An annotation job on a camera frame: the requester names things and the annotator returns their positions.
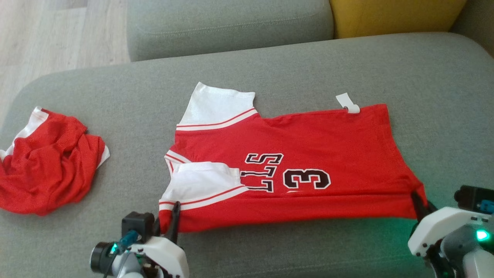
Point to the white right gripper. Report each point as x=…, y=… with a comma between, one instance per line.
x=436, y=227

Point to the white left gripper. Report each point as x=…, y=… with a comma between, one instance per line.
x=166, y=255

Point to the red white-trimmed shorts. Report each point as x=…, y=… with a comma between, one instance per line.
x=50, y=170

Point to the red white numbered jersey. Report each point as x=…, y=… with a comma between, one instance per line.
x=308, y=146

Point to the grey sofa seat cushion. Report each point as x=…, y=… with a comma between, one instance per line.
x=115, y=96

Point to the grey sofa side cushion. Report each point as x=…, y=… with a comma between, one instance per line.
x=480, y=23

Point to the yellow sofa cushion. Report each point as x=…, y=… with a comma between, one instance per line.
x=393, y=15

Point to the grey sofa back cushion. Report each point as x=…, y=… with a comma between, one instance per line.
x=231, y=23

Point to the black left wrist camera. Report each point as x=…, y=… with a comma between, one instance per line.
x=137, y=224

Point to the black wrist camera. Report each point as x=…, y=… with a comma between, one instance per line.
x=137, y=224
x=469, y=197

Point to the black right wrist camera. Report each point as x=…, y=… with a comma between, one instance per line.
x=469, y=197

